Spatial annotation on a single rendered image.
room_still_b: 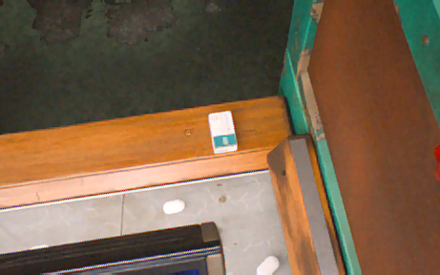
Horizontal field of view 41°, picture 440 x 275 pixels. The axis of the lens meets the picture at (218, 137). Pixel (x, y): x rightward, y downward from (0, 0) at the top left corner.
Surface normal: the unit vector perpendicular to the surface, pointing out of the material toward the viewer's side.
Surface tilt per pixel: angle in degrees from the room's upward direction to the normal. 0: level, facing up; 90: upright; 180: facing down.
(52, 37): 0
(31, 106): 0
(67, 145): 0
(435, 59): 90
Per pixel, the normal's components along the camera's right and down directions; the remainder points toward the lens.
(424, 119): -0.99, 0.15
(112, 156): 0.00, -0.44
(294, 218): -0.91, -0.04
